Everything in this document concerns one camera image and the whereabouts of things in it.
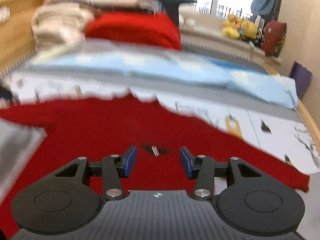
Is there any yellow plush toy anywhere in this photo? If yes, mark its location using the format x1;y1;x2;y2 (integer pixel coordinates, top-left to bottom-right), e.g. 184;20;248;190
222;14;243;39
239;20;258;40

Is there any wooden bed frame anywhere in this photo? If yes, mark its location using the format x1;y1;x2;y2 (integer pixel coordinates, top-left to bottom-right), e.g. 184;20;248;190
297;97;320;142

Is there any grey cloth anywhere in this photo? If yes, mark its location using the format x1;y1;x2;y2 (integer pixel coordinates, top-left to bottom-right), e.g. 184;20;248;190
0;119;48;198

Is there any beige folded clothes pile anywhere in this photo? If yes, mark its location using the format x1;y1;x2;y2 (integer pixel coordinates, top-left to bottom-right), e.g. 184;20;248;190
31;4;95;50

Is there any grey ribbed mattress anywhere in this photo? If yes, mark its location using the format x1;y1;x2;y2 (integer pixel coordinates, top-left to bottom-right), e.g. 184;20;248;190
180;39;272;76

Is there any purple bag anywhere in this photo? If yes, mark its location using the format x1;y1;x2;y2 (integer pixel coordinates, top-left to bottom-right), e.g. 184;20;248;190
289;61;313;100

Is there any dark red cushion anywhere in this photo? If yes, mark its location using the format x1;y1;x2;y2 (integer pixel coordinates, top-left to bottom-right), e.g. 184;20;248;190
261;19;287;57

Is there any folded red knit garment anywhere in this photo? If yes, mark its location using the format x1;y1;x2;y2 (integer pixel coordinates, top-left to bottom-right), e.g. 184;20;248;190
85;14;182;51

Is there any light blue quilt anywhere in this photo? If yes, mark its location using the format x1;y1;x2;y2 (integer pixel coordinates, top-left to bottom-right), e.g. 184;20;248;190
11;48;298;109

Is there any wooden headboard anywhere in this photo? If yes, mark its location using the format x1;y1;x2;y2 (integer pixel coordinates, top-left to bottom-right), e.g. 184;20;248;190
0;0;52;73

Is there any red knit sweater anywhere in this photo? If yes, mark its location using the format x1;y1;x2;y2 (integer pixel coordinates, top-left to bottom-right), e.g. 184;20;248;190
0;96;310;240

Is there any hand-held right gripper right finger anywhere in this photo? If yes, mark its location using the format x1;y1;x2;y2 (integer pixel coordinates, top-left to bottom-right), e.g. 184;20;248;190
179;146;263;200

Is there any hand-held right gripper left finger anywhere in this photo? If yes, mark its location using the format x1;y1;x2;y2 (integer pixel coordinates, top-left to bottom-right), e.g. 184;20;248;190
54;145;138;200

